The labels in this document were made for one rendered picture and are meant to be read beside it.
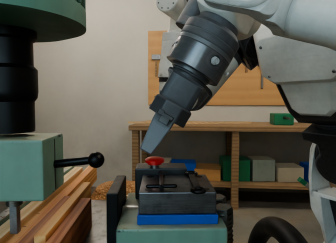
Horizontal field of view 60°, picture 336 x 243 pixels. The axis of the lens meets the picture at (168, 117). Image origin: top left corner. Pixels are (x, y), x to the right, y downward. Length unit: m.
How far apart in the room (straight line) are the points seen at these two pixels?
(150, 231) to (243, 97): 3.28
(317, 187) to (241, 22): 0.65
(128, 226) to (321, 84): 0.53
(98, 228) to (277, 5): 0.42
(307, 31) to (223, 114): 3.21
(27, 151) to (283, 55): 0.59
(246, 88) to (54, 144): 3.31
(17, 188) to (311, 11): 0.39
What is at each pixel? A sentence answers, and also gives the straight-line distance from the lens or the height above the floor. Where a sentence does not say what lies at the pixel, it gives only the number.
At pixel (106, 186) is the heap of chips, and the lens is 0.67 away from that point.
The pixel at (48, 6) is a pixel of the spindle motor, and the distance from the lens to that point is 0.33.
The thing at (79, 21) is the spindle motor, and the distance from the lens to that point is 0.36.
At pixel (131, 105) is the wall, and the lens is 3.66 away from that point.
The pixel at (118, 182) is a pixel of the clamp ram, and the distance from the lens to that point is 0.43.
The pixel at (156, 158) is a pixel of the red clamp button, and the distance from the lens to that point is 0.44.
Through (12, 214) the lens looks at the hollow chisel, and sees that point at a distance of 0.42.
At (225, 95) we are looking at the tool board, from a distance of 3.56.
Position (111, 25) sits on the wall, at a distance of 3.83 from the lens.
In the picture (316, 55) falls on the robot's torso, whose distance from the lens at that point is 0.71.
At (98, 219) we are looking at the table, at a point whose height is 0.90.
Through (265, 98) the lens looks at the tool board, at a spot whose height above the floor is 1.13.
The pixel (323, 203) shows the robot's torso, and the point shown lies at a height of 0.82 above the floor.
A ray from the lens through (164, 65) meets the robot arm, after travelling 0.83.
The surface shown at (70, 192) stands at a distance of 0.59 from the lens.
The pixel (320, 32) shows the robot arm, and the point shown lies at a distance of 0.41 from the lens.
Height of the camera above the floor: 1.11
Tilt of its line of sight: 3 degrees down
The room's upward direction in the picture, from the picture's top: straight up
